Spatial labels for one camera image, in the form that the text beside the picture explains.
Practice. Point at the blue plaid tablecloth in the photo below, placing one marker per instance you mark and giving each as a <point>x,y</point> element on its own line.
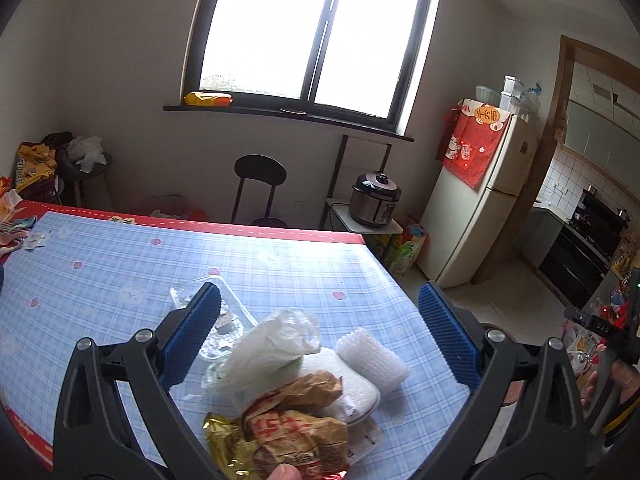
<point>125,270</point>

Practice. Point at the crumpled white bag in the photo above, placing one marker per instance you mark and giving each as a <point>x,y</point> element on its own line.
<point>87,150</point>

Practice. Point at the steel pressure cooker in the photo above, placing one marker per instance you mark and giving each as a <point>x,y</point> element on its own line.
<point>375,200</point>

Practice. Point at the wooden door frame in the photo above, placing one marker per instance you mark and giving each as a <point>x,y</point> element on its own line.
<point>540,160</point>

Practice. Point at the clear plastic bags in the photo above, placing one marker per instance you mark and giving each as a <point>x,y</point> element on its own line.
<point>530,100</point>

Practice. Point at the colourful cartons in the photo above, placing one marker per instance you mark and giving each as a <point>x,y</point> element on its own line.
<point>405,250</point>

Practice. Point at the pale green bowl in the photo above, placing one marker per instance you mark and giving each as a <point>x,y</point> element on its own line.
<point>487,95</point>

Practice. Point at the pile of snack packets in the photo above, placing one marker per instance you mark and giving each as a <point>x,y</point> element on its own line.
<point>620,305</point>

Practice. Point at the grey round stool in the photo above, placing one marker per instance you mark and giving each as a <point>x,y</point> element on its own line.
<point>92,175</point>

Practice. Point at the clear plastic tray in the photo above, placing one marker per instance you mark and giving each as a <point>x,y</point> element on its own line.
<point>234,306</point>

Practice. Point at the red printed cloth cover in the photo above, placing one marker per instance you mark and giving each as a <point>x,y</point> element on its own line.
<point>472,145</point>

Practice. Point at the white plastic bag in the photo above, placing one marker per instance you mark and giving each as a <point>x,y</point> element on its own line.
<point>270,345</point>

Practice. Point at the black metal rack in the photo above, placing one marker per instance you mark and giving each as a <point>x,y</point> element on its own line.
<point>341,160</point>

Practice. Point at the black kitchen stove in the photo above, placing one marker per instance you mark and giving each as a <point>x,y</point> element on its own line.
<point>580,250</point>

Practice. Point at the colourful packets pile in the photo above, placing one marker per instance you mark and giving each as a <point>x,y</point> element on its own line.
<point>10,220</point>

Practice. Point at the yellow orange packet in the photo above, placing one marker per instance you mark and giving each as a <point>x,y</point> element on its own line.
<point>207,99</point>

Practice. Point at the grey kitchen cabinets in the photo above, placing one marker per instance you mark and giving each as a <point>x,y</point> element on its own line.
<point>600,130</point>

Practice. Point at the dark framed window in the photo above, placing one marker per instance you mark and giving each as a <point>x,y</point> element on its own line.
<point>310,30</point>

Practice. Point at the white plastic box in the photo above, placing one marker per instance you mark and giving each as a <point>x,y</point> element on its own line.
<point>509,92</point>

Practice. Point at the brown and gold snack wrappers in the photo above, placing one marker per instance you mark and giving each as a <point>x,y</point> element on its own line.
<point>295,440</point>

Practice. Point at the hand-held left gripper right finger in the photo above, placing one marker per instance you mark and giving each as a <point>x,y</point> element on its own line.
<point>447,335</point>

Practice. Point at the small white sachet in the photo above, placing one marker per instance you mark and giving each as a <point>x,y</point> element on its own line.
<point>36,241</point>

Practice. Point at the white foam pad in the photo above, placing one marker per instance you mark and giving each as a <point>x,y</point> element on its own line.
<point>352,390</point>

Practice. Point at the brown paper wrapper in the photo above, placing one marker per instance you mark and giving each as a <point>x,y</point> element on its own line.
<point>305,390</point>

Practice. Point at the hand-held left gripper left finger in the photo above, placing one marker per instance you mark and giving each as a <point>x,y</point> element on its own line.
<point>192,335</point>

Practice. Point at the cream refrigerator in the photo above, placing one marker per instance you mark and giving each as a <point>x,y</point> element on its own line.
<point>480,230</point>

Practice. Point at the dark windowsill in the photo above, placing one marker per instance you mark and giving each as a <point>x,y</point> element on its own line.
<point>300,116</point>

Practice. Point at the gold foil wrapper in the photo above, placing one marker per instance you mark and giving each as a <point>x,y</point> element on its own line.
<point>225,442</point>

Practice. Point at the person's right hand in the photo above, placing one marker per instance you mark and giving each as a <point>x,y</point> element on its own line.
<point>627,380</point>

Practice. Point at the white side table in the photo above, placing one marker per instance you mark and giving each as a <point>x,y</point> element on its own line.
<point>345,215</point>

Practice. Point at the black round chair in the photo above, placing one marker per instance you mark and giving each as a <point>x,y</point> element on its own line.
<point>260,170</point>

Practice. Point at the person's left hand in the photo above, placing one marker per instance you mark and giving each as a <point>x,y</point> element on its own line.
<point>283,472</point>

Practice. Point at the yellow clothes pile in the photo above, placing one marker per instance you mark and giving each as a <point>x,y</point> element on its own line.
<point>35,165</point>

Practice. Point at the white foam net sleeve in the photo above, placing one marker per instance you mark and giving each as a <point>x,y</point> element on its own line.
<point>371,360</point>

